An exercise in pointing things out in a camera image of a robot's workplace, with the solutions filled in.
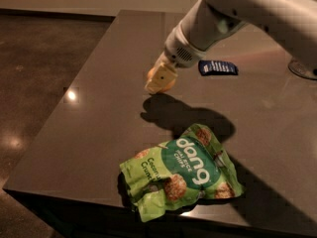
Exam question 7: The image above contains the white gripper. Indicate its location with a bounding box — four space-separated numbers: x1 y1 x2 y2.
145 24 206 94

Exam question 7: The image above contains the orange fruit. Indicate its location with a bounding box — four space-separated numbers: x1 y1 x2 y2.
145 66 177 94

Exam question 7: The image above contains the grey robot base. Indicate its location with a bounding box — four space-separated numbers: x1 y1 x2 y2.
288 58 317 80

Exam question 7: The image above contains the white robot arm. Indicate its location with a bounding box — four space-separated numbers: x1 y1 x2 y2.
145 0 317 94

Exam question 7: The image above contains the blue rxbar blueberry wrapper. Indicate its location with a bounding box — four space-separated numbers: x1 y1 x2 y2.
198 60 239 76

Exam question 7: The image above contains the green dang chips bag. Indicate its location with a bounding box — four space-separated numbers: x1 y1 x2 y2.
120 124 245 222

